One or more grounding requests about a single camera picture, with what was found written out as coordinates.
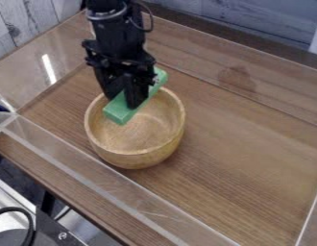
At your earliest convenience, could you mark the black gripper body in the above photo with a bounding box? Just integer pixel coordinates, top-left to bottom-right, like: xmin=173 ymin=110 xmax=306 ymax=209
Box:
xmin=81 ymin=15 xmax=156 ymax=86

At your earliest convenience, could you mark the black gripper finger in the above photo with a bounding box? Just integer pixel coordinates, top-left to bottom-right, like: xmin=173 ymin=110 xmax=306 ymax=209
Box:
xmin=123 ymin=73 xmax=151 ymax=110
xmin=94 ymin=66 xmax=124 ymax=100

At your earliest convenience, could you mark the green rectangular block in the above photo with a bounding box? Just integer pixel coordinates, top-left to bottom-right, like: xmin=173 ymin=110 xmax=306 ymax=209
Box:
xmin=102 ymin=67 xmax=168 ymax=125

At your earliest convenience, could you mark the light brown wooden bowl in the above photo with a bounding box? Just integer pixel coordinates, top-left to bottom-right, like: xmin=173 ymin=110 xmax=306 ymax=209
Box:
xmin=84 ymin=87 xmax=185 ymax=169

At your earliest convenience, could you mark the black table leg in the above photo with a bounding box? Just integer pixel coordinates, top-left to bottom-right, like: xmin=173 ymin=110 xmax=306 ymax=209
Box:
xmin=41 ymin=191 xmax=56 ymax=216

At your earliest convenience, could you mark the black cable bottom left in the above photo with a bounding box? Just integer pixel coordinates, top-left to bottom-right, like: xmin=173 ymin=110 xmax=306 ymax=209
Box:
xmin=0 ymin=207 xmax=37 ymax=246

